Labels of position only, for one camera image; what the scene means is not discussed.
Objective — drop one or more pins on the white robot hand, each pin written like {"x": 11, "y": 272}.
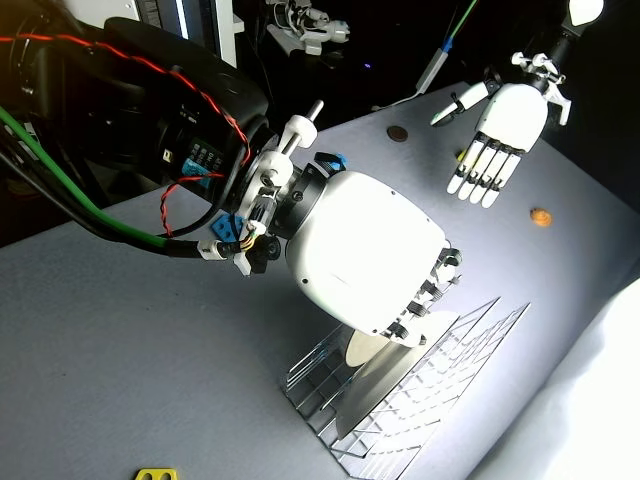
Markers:
{"x": 360, "y": 250}
{"x": 515, "y": 115}

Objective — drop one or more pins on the white and black support column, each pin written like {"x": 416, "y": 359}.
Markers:
{"x": 225, "y": 25}

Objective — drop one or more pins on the orange spiral toy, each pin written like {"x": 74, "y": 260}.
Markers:
{"x": 541, "y": 218}

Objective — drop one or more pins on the spare white robot hand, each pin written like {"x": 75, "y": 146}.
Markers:
{"x": 312, "y": 42}

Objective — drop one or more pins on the brown round disc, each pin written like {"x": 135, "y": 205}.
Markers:
{"x": 397, "y": 133}

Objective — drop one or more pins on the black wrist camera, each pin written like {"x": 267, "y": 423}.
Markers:
{"x": 270, "y": 247}

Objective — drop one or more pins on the blue pentagon block with holes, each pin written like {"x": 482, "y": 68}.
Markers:
{"x": 222, "y": 227}

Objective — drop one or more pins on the yellow block with holes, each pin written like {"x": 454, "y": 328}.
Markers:
{"x": 142, "y": 474}

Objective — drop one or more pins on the grey table cloth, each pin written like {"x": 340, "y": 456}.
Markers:
{"x": 125, "y": 350}

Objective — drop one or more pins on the yellow rectangular block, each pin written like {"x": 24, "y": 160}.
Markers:
{"x": 461, "y": 157}

